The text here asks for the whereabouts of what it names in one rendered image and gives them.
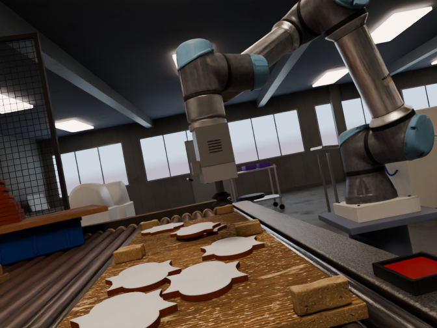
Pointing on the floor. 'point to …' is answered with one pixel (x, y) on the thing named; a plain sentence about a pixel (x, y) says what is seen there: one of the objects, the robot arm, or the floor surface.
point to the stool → (251, 197)
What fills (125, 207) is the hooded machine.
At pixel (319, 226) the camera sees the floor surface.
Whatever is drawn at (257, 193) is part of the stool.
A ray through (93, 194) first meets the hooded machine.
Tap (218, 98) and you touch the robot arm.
